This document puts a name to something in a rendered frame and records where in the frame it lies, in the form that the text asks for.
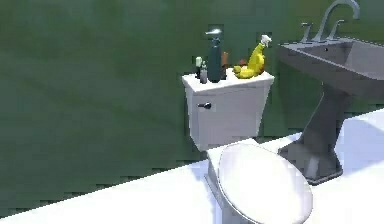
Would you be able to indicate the brown bottle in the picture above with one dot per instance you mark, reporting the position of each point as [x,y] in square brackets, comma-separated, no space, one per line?
[225,61]

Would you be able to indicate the white toilet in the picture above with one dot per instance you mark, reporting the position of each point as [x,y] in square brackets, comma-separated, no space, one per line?
[230,113]

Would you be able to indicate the pale green candle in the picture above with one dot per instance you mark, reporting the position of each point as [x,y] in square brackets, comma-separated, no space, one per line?
[198,62]

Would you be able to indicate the dark teal spray bottle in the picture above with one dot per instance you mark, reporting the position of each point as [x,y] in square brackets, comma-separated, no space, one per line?
[214,60]

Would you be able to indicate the yellow cloth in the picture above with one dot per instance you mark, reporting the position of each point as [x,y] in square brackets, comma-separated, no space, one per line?
[243,72]

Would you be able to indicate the silver sink faucet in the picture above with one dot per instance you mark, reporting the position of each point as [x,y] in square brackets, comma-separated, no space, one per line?
[325,26]

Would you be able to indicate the yellow spray bottle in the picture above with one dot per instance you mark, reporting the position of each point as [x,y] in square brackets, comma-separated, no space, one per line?
[256,60]

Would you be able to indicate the grey pedestal sink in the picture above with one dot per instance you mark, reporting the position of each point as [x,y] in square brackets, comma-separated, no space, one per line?
[333,66]

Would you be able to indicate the small grey bottle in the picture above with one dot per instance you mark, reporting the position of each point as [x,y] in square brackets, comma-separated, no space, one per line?
[203,75]

